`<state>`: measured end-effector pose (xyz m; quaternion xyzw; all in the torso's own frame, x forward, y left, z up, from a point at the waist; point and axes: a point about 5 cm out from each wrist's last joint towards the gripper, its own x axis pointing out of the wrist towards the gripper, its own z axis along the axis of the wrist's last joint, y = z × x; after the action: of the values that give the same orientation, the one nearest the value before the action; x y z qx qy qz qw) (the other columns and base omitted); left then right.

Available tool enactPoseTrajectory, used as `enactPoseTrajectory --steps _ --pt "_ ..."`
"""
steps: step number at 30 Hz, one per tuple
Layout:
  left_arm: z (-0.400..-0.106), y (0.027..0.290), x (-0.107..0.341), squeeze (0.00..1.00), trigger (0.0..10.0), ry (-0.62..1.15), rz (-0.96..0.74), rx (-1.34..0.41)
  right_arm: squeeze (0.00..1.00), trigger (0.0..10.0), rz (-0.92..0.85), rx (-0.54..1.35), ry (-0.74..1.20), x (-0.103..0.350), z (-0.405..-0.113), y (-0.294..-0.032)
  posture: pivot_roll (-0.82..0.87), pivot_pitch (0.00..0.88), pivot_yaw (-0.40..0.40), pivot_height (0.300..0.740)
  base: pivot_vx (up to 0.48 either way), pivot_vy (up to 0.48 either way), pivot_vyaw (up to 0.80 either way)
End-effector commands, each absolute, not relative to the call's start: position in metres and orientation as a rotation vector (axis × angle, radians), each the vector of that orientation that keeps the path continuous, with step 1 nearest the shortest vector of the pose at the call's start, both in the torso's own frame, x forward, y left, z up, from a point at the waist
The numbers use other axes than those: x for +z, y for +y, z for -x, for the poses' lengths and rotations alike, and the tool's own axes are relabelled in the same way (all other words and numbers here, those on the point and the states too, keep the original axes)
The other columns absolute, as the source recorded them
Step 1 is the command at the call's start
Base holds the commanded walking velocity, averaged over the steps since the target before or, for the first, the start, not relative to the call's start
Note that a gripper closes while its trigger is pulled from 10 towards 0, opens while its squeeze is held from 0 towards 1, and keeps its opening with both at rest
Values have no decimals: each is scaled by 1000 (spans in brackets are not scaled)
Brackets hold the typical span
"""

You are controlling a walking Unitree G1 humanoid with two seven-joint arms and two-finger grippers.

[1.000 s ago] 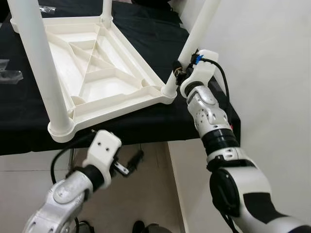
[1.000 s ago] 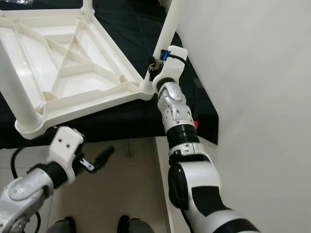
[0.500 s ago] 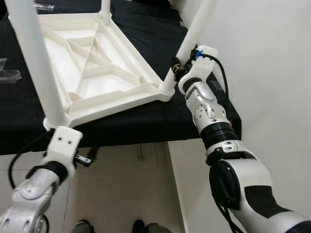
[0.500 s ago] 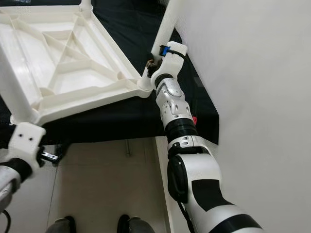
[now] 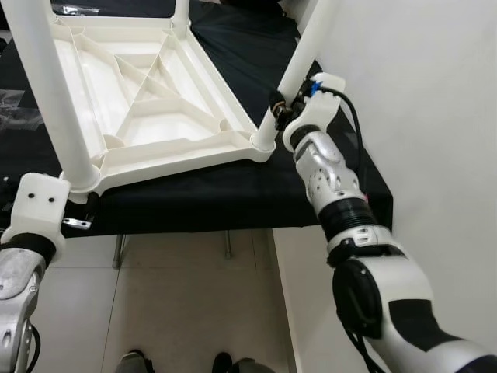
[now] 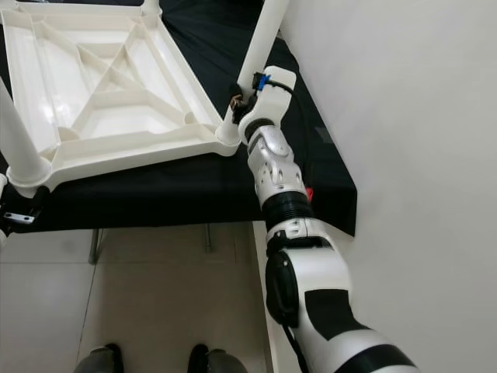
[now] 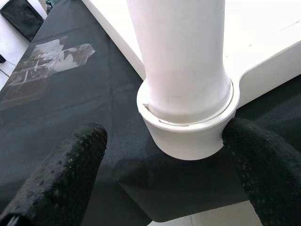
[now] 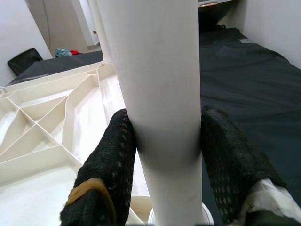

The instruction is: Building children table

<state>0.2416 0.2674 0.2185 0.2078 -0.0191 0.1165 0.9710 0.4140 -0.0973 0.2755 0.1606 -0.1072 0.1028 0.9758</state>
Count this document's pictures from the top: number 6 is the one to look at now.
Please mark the white plastic table top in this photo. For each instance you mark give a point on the white plastic table top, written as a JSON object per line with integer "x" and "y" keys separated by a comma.
{"x": 109, "y": 93}

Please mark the yellow rubber band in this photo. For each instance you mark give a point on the yellow rubber band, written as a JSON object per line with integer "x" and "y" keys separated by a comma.
{"x": 236, "y": 96}

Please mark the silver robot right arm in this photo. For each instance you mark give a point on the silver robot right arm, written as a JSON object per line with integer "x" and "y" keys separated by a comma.
{"x": 311, "y": 280}

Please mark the grey robot leg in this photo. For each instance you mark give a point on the grey robot leg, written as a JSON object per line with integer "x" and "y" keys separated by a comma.
{"x": 101, "y": 360}
{"x": 217, "y": 360}

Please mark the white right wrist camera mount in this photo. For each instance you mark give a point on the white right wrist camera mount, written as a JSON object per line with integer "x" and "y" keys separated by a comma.
{"x": 272, "y": 101}

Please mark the white plastic table leg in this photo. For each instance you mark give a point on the white plastic table leg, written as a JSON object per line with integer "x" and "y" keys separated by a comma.
{"x": 19, "y": 148}
{"x": 151, "y": 8}
{"x": 260, "y": 47}

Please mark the grey tape piece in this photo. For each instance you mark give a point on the grey tape piece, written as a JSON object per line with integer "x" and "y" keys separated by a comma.
{"x": 324, "y": 132}

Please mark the grey robot left leg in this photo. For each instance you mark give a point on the grey robot left leg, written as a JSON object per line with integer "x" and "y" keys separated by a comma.
{"x": 101, "y": 360}

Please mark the grey robot right leg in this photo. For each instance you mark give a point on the grey robot right leg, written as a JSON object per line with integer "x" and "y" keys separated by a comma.
{"x": 217, "y": 360}

